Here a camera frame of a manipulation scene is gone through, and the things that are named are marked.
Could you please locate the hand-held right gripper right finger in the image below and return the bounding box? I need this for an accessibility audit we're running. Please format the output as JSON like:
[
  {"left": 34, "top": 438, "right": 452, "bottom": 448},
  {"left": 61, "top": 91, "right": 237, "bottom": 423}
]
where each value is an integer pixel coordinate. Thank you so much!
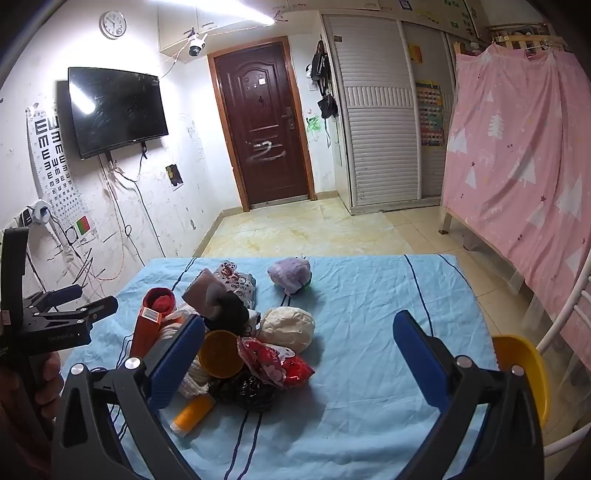
[{"left": 392, "top": 310, "right": 548, "bottom": 480}]

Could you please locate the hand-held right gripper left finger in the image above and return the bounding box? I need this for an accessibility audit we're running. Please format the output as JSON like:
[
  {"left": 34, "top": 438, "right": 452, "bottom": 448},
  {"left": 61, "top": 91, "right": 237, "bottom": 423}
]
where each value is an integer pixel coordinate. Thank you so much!
[{"left": 51, "top": 315, "right": 208, "bottom": 480}]

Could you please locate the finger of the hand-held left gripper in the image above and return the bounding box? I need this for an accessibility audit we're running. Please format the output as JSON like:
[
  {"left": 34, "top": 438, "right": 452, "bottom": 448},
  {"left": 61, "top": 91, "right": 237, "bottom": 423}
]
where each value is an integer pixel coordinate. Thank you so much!
[
  {"left": 23, "top": 285, "right": 85, "bottom": 313},
  {"left": 30, "top": 295, "right": 120, "bottom": 328}
]

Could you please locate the orange cardboard box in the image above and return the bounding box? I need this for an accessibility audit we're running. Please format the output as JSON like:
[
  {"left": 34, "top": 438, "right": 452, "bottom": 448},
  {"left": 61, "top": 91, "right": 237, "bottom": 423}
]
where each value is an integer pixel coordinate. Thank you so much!
[{"left": 129, "top": 305, "right": 163, "bottom": 365}]

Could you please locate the yellow plastic cup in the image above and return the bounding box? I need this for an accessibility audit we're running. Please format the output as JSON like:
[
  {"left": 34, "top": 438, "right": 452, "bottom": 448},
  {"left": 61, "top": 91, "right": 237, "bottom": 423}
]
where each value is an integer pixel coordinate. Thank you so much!
[{"left": 198, "top": 329, "right": 245, "bottom": 380}]

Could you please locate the yellow plastic basin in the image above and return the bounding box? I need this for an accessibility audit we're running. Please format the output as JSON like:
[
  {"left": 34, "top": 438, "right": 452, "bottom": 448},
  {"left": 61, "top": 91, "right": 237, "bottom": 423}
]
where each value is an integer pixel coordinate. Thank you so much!
[{"left": 492, "top": 335, "right": 551, "bottom": 430}]

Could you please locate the person's left forearm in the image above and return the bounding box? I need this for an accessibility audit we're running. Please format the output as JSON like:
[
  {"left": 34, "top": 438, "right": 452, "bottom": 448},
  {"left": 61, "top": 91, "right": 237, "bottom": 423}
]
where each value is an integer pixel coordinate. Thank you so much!
[{"left": 0, "top": 369, "right": 51, "bottom": 480}]

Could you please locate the person's left hand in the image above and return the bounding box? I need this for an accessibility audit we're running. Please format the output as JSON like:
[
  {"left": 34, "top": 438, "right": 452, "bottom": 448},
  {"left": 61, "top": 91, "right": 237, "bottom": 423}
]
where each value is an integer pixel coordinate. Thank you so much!
[{"left": 29, "top": 352, "right": 65, "bottom": 418}]

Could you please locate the orange tube bottle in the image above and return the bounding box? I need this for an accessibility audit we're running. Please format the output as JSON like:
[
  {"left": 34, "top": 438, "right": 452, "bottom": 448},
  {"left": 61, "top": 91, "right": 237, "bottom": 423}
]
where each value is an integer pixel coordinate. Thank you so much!
[{"left": 170, "top": 394, "right": 216, "bottom": 435}]

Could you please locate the light blue tablecloth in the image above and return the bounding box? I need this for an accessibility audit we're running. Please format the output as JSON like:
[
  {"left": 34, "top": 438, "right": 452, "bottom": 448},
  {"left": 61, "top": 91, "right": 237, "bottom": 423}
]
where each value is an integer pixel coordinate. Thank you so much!
[{"left": 55, "top": 254, "right": 499, "bottom": 480}]

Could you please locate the red round container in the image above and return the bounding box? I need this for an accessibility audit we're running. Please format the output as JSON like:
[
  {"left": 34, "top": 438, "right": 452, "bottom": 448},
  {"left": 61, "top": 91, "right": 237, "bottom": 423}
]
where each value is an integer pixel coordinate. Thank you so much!
[{"left": 142, "top": 286, "right": 178, "bottom": 319}]

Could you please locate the black plastic bag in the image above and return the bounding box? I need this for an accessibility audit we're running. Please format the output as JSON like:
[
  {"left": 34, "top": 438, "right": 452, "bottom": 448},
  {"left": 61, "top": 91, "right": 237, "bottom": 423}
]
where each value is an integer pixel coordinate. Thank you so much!
[{"left": 210, "top": 369, "right": 282, "bottom": 414}]

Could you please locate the brown sponge block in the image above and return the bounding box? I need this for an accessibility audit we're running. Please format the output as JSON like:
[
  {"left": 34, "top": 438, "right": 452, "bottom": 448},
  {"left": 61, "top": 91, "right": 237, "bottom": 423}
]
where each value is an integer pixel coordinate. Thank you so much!
[{"left": 182, "top": 268, "right": 227, "bottom": 319}]

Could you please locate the red white plastic wrapper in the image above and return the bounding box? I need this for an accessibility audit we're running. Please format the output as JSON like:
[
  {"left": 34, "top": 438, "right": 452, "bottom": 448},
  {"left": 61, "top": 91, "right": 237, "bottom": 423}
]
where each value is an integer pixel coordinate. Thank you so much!
[{"left": 237, "top": 336, "right": 315, "bottom": 391}]

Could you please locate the white printed plastic bag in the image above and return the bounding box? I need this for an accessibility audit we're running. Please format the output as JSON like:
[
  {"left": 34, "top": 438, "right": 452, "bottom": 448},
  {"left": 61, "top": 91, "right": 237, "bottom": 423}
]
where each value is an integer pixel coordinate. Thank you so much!
[{"left": 215, "top": 261, "right": 257, "bottom": 310}]

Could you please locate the eye chart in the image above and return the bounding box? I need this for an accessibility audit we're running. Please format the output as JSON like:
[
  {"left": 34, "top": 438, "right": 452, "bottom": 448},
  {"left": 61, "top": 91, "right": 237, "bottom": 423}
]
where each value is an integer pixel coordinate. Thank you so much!
[{"left": 25, "top": 108, "right": 93, "bottom": 241}]

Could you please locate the purple crumpled bag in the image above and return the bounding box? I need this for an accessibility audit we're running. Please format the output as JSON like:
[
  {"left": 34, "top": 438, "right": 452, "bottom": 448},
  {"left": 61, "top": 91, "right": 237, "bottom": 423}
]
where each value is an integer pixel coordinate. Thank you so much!
[{"left": 268, "top": 257, "right": 312, "bottom": 295}]

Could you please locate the white metal chair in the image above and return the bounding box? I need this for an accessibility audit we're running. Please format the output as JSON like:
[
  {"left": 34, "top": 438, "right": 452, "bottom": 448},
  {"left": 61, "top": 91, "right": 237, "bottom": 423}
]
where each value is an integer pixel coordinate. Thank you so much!
[{"left": 522, "top": 272, "right": 591, "bottom": 462}]

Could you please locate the pink printed curtain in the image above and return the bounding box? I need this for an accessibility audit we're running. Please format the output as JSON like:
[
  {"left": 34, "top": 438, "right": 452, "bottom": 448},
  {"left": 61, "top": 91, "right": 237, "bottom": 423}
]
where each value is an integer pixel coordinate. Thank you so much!
[{"left": 441, "top": 46, "right": 591, "bottom": 352}]

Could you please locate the colourful grid poster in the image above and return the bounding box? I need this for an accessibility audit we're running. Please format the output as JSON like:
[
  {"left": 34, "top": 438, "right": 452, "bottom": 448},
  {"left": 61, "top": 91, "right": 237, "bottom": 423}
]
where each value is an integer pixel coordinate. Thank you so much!
[{"left": 414, "top": 80, "right": 445, "bottom": 148}]

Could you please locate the dark brown door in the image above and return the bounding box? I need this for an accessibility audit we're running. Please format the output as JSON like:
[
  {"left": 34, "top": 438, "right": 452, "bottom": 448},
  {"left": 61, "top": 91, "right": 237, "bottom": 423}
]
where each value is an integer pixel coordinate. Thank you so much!
[{"left": 208, "top": 37, "right": 317, "bottom": 213}]

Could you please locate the ceiling tube light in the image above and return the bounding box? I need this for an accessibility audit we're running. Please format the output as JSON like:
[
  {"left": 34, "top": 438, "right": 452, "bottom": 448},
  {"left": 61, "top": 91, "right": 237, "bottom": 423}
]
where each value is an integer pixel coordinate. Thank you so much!
[{"left": 203, "top": 0, "right": 278, "bottom": 24}]

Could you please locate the white rope bundle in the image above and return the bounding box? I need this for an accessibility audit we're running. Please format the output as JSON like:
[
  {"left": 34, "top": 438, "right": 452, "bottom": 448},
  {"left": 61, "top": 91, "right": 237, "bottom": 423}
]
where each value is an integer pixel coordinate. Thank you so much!
[{"left": 178, "top": 355, "right": 213, "bottom": 398}]

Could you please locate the white wall power strip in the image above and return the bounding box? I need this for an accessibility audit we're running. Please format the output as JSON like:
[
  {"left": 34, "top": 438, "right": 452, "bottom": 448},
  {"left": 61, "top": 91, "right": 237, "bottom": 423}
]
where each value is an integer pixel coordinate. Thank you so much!
[{"left": 21, "top": 198, "right": 54, "bottom": 227}]

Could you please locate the black wall television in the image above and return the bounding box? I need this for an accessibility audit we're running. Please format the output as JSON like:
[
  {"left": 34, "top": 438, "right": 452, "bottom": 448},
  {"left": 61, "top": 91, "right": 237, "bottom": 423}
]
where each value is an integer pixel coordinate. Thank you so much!
[{"left": 68, "top": 67, "right": 169, "bottom": 160}]

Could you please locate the round wall clock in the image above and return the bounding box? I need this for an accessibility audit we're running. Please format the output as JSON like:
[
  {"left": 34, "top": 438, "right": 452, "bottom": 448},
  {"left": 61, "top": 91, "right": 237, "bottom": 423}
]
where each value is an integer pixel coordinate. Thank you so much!
[{"left": 100, "top": 11, "right": 127, "bottom": 40}]

